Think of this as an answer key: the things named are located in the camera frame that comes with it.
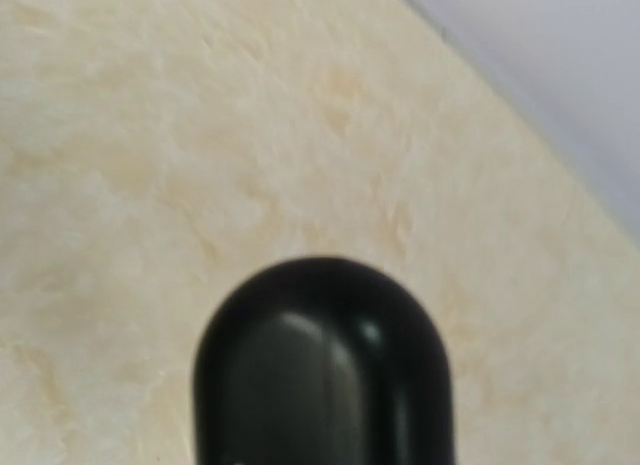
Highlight black oval charging case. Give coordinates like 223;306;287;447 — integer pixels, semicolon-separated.
193;257;456;465

